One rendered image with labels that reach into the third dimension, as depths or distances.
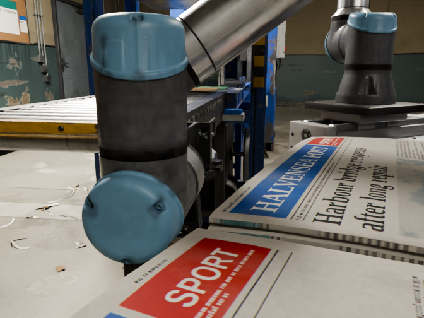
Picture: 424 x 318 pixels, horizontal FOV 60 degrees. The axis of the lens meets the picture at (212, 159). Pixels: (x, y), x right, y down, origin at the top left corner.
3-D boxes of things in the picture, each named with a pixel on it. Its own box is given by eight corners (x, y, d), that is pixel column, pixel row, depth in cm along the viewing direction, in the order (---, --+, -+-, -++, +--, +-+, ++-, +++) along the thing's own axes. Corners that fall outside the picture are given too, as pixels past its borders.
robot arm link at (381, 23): (354, 64, 90) (359, 5, 87) (335, 65, 103) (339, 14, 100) (402, 64, 91) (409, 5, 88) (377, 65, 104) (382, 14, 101)
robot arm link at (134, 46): (100, 26, 36) (107, 137, 38) (77, 7, 25) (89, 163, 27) (181, 28, 37) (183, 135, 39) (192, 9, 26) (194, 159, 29)
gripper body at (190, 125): (218, 117, 52) (205, 130, 41) (217, 175, 54) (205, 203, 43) (166, 116, 53) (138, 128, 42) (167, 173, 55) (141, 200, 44)
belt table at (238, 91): (236, 111, 189) (236, 91, 186) (115, 110, 197) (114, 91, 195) (243, 101, 256) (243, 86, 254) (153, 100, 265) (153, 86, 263)
